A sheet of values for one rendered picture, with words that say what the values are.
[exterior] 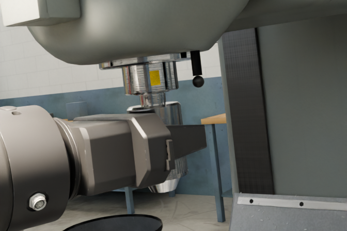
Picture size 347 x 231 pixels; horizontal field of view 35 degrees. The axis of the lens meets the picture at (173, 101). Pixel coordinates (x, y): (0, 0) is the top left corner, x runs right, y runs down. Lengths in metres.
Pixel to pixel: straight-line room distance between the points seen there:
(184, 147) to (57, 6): 0.16
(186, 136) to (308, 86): 0.38
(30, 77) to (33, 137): 6.98
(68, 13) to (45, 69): 6.73
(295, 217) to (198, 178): 4.91
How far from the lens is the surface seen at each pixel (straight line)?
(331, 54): 0.79
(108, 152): 0.40
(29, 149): 0.38
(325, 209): 0.82
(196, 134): 0.47
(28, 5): 0.38
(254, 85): 0.84
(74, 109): 6.30
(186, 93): 5.64
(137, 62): 0.44
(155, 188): 0.48
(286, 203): 0.84
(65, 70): 6.84
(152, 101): 0.47
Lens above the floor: 1.30
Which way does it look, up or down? 3 degrees down
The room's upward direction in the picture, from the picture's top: 7 degrees counter-clockwise
